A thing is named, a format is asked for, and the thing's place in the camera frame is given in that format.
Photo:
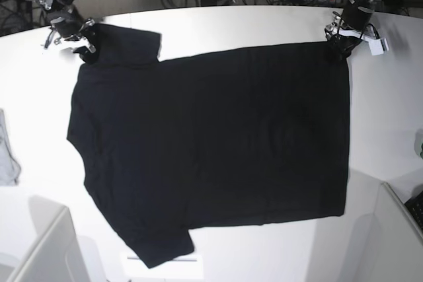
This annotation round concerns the grey partition panel left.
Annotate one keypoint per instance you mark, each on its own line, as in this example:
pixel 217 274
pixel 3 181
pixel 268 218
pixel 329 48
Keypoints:
pixel 39 243

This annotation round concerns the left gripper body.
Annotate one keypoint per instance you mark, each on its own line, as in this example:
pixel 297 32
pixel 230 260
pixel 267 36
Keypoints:
pixel 351 39

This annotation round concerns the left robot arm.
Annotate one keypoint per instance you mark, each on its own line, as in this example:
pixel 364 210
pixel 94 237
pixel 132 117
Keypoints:
pixel 355 17

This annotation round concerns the black T-shirt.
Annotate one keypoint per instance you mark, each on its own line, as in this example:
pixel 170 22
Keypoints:
pixel 251 136

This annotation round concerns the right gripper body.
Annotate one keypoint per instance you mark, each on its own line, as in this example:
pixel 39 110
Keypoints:
pixel 69 27

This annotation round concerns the grey cloth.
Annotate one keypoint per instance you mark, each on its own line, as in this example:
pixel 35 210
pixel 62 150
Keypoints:
pixel 10 168

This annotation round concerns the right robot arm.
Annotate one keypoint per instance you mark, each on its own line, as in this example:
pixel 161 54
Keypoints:
pixel 66 7

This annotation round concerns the black keyboard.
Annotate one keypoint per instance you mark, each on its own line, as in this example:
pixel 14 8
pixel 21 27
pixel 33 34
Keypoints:
pixel 414 206

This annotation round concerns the grey partition panel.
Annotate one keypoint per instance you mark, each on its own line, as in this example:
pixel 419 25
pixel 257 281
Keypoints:
pixel 39 243
pixel 385 245

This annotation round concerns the grey partition panel right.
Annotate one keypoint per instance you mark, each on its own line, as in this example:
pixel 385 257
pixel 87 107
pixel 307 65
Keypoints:
pixel 385 245

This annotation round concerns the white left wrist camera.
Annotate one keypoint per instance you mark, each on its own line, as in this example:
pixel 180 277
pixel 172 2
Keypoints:
pixel 378 46

